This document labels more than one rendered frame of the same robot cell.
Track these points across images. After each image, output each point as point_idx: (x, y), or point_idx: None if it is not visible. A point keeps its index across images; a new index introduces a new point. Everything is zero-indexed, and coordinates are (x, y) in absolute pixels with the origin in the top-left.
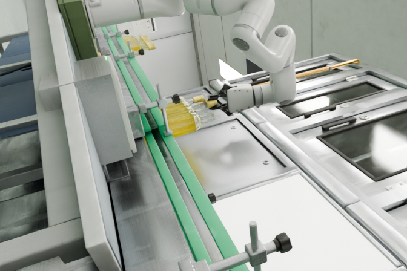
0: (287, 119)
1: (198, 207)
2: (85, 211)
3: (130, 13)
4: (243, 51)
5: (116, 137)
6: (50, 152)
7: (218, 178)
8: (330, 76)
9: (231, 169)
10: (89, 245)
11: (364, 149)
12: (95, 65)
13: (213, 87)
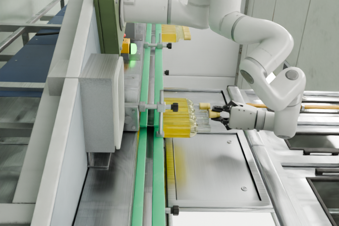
0: (285, 149)
1: (152, 220)
2: (40, 203)
3: (158, 17)
4: (248, 82)
5: (104, 132)
6: (39, 134)
7: (194, 188)
8: None
9: (209, 184)
10: None
11: None
12: (105, 63)
13: (229, 93)
